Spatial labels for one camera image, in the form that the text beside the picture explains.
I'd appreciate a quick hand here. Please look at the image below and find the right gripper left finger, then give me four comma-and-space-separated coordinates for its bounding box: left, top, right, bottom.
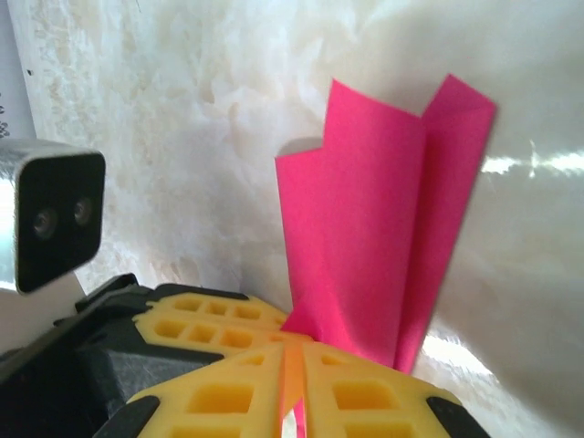
93, 341, 284, 438

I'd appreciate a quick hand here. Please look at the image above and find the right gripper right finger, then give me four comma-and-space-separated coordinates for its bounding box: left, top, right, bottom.
300, 341, 485, 438

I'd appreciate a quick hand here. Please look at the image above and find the pink square paper sheet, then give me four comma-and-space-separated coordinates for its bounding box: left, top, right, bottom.
275, 72, 497, 438

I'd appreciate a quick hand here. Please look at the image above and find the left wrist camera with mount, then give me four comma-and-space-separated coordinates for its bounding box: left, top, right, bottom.
0, 139, 107, 361

